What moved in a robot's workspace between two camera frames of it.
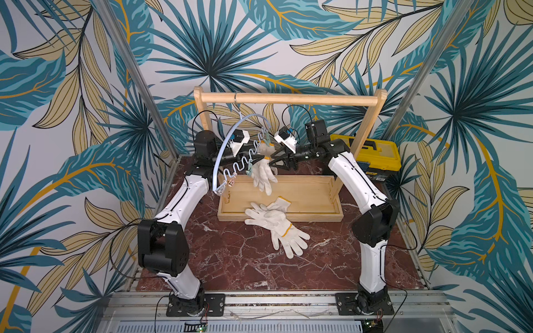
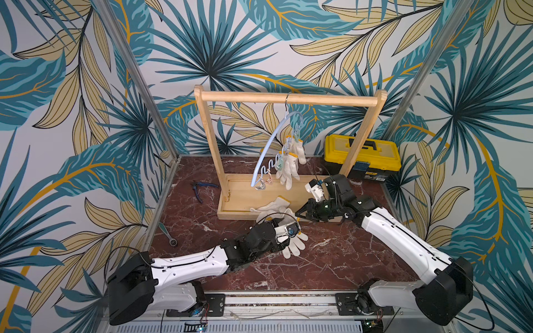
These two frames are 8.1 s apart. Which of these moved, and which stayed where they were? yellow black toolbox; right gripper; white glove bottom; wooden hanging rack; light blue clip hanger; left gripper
Moved: light blue clip hanger; right gripper; left gripper
Stayed: wooden hanging rack; white glove bottom; yellow black toolbox
